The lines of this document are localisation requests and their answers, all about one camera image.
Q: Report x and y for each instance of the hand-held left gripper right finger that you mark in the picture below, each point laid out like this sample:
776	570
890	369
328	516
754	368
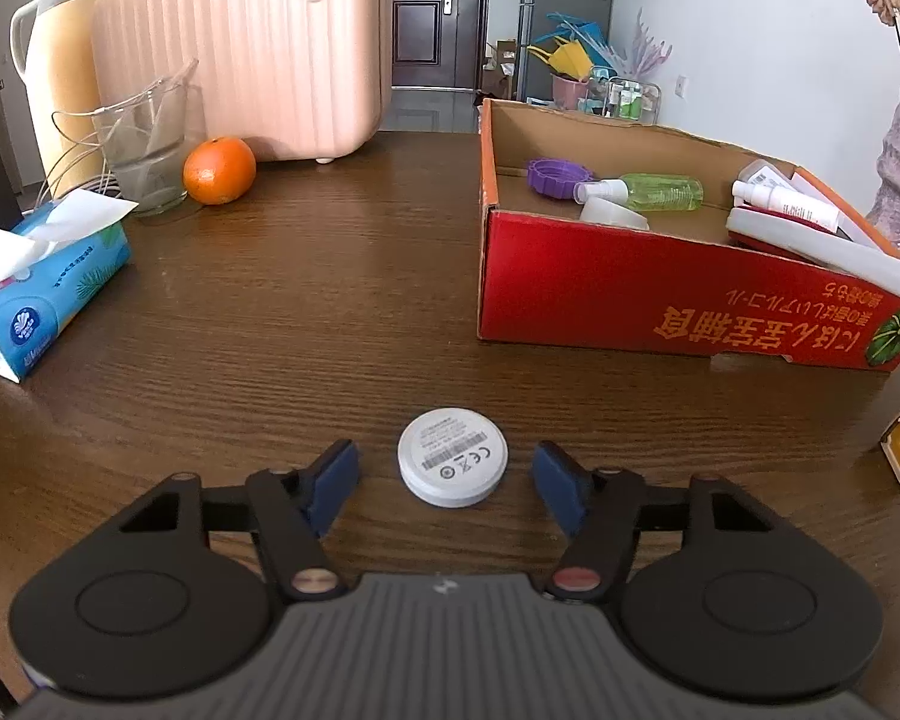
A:
562	487

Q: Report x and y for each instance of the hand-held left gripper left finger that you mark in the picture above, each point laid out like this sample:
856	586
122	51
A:
334	484

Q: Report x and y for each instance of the white round disc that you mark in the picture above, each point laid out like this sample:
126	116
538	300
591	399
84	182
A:
452	457

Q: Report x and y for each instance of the red cardboard box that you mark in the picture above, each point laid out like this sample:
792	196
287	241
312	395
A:
645	292

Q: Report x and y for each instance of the white round container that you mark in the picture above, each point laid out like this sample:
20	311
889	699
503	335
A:
611	214

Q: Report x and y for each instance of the green spray bottle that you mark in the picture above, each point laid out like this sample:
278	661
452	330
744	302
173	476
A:
660	193

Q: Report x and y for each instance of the purple ridged cap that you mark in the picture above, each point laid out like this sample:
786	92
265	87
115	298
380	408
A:
551	176

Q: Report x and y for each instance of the red and white lint brush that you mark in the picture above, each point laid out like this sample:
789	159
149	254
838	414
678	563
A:
802	244

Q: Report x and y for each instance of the small white spray bottle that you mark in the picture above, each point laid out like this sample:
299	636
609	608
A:
787	204

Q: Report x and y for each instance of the large white plastic bottle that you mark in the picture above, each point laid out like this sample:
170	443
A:
765	172

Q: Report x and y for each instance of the orange fruit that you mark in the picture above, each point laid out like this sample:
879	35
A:
219	170

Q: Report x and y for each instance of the blue tissue pack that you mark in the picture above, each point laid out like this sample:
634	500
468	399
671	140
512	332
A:
52	285

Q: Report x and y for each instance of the clear glass cup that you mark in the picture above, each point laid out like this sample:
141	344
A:
146	157

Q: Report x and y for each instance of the pink bucket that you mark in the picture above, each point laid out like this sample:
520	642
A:
568	92

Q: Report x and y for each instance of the open brown carton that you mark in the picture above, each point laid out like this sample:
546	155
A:
501	67

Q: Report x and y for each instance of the pink hard-shell suitcase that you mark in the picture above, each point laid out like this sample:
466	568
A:
255	60

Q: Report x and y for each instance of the dark brown door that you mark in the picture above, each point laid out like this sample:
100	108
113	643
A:
439	22

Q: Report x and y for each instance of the grey refrigerator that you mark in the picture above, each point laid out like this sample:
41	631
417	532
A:
562	0

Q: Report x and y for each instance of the yellow thermos jug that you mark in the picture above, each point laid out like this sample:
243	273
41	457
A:
60	75

